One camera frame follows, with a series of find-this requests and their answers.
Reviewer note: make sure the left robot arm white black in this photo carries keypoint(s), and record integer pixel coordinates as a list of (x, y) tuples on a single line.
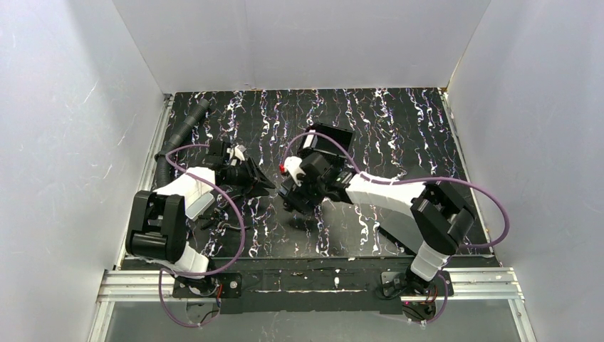
[(157, 228)]

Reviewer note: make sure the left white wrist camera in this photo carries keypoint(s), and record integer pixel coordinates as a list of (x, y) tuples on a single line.
[(236, 153)]

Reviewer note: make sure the black plastic tray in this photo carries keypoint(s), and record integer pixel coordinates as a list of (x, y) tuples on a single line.
[(342, 136)]

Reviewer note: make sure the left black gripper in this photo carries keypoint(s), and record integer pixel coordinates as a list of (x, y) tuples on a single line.
[(252, 174)]

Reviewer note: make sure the grey flat card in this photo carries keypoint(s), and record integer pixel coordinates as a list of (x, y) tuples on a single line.
[(198, 206)]

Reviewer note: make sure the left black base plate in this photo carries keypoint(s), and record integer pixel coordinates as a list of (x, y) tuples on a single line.
[(223, 286)]

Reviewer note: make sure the black pliers tool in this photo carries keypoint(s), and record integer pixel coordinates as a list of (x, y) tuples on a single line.
[(220, 215)]

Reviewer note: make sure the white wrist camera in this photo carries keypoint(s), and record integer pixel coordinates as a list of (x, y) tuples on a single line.
[(292, 166), (236, 153)]

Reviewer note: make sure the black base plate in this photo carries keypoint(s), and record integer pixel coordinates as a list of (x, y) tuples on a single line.
[(401, 283), (223, 286)]

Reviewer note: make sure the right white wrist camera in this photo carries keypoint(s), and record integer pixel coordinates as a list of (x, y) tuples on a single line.
[(292, 166)]

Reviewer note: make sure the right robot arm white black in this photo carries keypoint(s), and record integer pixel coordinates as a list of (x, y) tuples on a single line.
[(441, 214)]

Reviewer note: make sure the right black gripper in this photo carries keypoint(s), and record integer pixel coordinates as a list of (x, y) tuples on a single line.
[(290, 193)]

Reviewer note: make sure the aluminium frame rail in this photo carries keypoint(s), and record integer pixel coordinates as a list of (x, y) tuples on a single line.
[(313, 304)]

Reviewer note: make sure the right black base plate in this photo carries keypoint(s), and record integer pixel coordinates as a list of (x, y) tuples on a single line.
[(401, 283)]

